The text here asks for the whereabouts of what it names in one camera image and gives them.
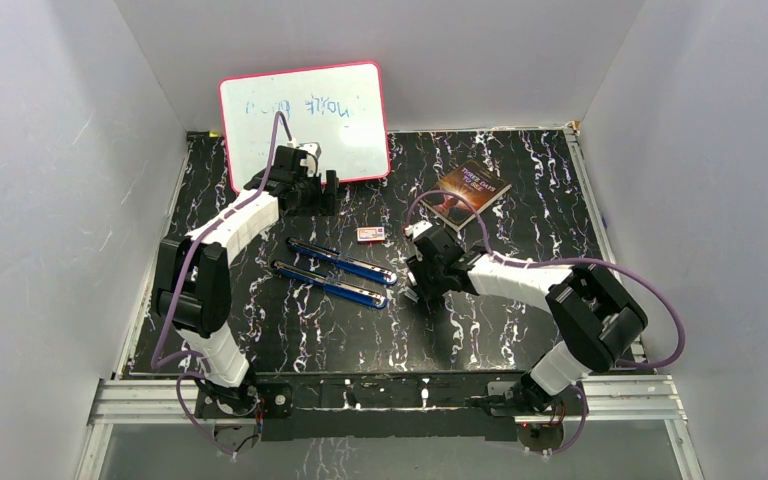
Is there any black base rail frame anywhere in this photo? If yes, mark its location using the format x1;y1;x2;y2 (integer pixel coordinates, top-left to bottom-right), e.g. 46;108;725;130
195;369;567;444

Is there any small red staple box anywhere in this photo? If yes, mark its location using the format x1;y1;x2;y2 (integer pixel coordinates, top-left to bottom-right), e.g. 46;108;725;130
356;226;387;243

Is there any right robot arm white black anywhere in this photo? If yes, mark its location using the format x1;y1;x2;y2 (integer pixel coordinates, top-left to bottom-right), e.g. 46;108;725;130
405;221;648;414

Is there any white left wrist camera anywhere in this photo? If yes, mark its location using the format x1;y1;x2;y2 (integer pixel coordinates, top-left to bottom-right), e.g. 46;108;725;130
287;139;322;169

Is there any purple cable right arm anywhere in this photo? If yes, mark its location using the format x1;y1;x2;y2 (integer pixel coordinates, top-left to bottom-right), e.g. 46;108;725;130
405;190;687;458

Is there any whiteboard with pink frame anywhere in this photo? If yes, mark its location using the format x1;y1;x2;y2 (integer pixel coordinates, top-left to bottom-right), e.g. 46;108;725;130
218;61;392;192

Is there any paperback book orange cover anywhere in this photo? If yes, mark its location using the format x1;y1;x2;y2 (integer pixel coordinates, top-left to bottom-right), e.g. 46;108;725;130
420;160;511;232

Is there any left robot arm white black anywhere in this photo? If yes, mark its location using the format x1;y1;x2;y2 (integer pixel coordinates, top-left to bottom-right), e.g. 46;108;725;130
151;142;339;416

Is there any grey staple strip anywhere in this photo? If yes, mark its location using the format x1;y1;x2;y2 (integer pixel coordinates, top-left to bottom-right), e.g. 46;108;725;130
402;288;420;303

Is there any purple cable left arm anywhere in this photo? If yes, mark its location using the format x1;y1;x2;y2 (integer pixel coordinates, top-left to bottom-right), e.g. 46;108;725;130
150;111;296;458

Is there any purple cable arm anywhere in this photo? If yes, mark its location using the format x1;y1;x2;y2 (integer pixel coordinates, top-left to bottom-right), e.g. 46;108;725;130
405;190;687;458
150;111;296;458

